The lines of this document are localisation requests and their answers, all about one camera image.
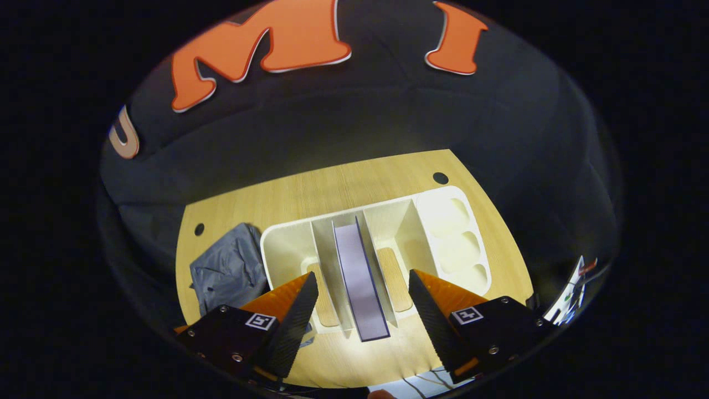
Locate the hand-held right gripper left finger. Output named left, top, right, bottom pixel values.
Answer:
left=176, top=272, right=320, bottom=383

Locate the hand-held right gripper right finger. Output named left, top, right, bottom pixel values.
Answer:
left=408, top=269, right=557, bottom=385

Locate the gray schoolbag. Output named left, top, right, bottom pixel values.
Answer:
left=189, top=223, right=314, bottom=349

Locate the blue spine book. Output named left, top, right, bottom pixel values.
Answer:
left=332, top=217, right=391, bottom=342

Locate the white bookshelf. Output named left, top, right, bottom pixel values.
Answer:
left=260, top=186, right=492, bottom=333

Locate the black floor cable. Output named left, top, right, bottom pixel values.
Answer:
left=400, top=370, right=461, bottom=397

